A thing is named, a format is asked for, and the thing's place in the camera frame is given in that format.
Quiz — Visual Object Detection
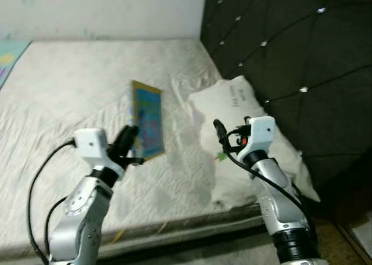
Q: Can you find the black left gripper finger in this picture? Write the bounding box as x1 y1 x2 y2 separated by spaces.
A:
115 124 140 155

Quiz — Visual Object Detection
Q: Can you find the yellow blue children's book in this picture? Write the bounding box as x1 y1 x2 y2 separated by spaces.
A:
129 80 166 162

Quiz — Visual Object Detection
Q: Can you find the white pillow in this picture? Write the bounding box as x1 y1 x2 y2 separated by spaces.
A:
187 75 320 209

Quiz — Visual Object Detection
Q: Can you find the dark tufted headboard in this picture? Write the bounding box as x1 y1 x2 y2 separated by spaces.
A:
201 0 372 190

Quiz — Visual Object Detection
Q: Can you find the teal colourful patterned mat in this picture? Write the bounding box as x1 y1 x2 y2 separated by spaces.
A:
0 40 31 91

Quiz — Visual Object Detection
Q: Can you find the brown rug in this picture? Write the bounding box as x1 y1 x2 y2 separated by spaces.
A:
317 216 372 265

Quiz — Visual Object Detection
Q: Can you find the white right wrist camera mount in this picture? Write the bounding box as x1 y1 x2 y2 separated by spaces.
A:
238 115 277 164

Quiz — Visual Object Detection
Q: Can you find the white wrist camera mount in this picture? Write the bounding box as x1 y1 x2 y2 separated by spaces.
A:
238 115 277 164
73 128 126 176

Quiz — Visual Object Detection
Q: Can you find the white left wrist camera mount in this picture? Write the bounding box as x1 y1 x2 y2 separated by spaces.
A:
73 128 126 176

